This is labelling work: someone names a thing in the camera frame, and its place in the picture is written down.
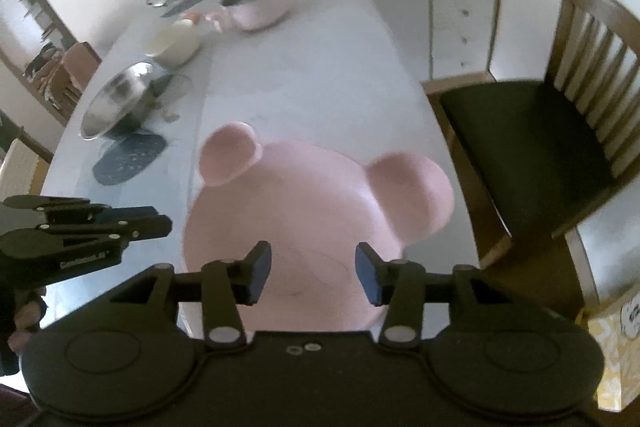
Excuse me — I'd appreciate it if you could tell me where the pink bear-shaped plate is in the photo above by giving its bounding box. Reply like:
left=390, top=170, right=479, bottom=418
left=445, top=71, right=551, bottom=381
left=182, top=122, right=456, bottom=343

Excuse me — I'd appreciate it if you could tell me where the person's left hand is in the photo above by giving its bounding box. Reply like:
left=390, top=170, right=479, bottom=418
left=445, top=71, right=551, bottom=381
left=7, top=289, right=48, bottom=353

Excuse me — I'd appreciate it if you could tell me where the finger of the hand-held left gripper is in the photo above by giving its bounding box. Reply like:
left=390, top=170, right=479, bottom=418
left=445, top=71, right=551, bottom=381
left=2, top=196, right=113, bottom=224
left=30, top=206, right=173, bottom=242

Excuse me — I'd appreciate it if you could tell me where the wooden door frame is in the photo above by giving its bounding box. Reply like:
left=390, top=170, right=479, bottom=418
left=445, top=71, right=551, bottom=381
left=0, top=0, right=86, bottom=128

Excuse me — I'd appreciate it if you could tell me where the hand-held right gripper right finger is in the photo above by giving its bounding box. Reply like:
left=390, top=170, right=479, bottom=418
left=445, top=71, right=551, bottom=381
left=354, top=242, right=521, bottom=349

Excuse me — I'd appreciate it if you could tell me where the cream bowl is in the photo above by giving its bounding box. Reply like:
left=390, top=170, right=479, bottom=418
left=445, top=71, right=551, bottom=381
left=144, top=21, right=202, bottom=68

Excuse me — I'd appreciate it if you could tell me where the pink bowl with steel lining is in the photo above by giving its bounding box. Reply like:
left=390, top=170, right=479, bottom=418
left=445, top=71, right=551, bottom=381
left=205, top=0, right=295, bottom=32

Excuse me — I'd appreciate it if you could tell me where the yellow patterned bag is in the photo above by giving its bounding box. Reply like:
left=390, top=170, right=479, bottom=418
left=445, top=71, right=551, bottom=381
left=575, top=284, right=640, bottom=413

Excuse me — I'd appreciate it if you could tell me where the wooden chair with dark seat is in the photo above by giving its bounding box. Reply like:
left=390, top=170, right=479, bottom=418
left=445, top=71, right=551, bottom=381
left=425, top=0, right=640, bottom=308

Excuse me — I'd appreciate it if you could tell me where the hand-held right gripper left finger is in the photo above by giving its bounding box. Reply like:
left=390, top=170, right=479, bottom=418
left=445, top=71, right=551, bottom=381
left=107, top=241, right=273, bottom=349

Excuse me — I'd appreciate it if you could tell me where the stainless steel bowl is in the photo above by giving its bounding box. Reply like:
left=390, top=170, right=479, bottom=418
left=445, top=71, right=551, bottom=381
left=80, top=62, right=173, bottom=142

